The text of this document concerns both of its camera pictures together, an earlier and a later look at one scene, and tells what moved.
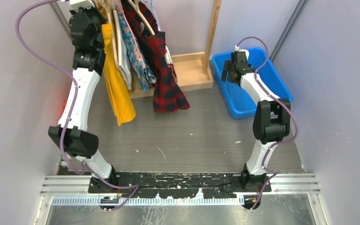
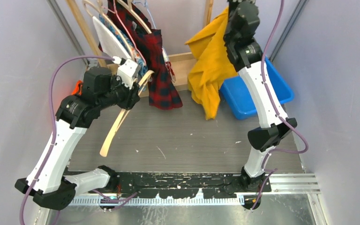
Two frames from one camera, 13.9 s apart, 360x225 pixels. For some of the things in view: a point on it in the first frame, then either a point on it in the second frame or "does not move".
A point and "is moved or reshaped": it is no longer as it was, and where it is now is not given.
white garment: [123, 59] is moved or reshaped
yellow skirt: [120, 95] to [211, 65]
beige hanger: [136, 8] to [130, 7]
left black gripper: [92, 10] to [131, 96]
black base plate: [181, 184] does not move
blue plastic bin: [241, 104] does not move
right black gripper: [227, 68] to [233, 3]
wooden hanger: [107, 5] to [141, 83]
